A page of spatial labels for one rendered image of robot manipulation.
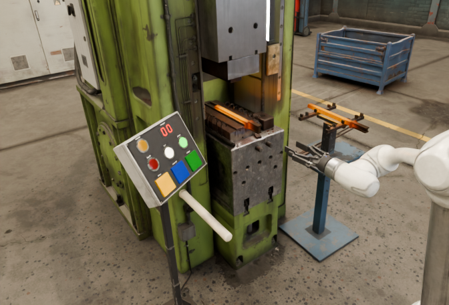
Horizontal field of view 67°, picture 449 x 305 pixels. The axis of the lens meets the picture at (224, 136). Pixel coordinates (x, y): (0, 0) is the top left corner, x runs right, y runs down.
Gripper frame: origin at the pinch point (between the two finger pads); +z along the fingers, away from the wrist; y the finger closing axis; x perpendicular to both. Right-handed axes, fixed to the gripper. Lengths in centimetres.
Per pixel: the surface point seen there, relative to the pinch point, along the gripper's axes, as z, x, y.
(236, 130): 35.2, -1.7, -8.2
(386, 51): 155, -40, 336
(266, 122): 35.0, -3.0, 13.1
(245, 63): 35.0, 33.7, -1.4
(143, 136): 22, 19, -64
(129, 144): 18, 19, -71
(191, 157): 19.4, 3.0, -44.9
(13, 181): 242, -100, -119
